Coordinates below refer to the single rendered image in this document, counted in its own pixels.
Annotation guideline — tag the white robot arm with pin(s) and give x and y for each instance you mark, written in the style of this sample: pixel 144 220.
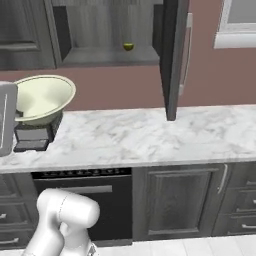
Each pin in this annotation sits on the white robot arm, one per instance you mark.
pixel 68 210

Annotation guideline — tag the dark grey open cabinet door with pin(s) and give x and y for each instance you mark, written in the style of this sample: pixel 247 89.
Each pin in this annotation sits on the dark grey open cabinet door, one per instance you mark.
pixel 173 56

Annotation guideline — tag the dark grey base cabinet door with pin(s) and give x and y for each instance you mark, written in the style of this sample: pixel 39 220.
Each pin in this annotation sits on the dark grey base cabinet door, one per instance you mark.
pixel 180 203

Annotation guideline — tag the cream mixer bowl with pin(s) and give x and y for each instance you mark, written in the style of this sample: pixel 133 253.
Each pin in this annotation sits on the cream mixer bowl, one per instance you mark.
pixel 41 96

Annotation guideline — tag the dark grey closed cabinet door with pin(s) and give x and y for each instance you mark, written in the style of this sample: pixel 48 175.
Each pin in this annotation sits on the dark grey closed cabinet door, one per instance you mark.
pixel 23 33

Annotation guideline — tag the small yellow-green round object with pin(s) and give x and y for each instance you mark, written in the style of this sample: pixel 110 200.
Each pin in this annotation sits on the small yellow-green round object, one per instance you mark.
pixel 128 46

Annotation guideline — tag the black dishwasher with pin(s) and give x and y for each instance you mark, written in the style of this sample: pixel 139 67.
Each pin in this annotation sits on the black dishwasher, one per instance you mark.
pixel 113 213

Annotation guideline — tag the dark grey drawer front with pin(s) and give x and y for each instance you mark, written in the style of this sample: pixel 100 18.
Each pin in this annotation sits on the dark grey drawer front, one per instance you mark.
pixel 23 235
pixel 233 225
pixel 245 173
pixel 20 216
pixel 16 188
pixel 240 201

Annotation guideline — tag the white framed window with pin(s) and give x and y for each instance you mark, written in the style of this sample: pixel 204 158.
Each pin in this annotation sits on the white framed window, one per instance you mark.
pixel 238 20

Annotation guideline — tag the dark grey wall cabinet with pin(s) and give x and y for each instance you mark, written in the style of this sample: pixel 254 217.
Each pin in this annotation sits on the dark grey wall cabinet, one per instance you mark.
pixel 106 55

